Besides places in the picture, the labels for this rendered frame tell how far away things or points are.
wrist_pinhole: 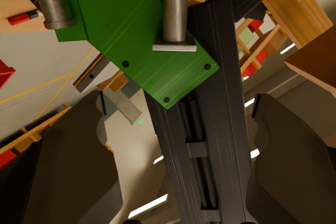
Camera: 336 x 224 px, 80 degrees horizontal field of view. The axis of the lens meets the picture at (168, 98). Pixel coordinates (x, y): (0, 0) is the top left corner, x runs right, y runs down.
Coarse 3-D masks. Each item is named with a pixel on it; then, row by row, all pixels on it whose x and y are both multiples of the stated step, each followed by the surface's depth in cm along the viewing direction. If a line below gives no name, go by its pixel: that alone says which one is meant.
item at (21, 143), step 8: (64, 104) 620; (56, 112) 642; (64, 112) 605; (48, 120) 548; (24, 128) 496; (40, 128) 525; (48, 128) 563; (16, 136) 513; (24, 136) 481; (32, 136) 498; (40, 136) 518; (8, 144) 448; (16, 144) 471; (24, 144) 483; (0, 152) 433; (8, 152) 446; (16, 152) 473; (112, 152) 647; (0, 160) 428; (8, 160) 438; (0, 168) 453
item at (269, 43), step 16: (192, 0) 318; (272, 16) 372; (240, 32) 334; (256, 32) 416; (272, 32) 356; (240, 48) 331; (256, 48) 335; (272, 48) 367; (240, 64) 355; (256, 64) 335
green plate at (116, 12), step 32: (96, 0) 26; (128, 0) 26; (160, 0) 26; (96, 32) 28; (128, 32) 28; (160, 32) 28; (128, 64) 31; (160, 64) 31; (192, 64) 31; (160, 96) 34
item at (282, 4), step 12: (264, 0) 92; (276, 0) 88; (288, 0) 88; (276, 12) 90; (288, 12) 89; (300, 12) 88; (288, 24) 91; (300, 24) 90; (312, 24) 89; (300, 36) 91; (312, 36) 90
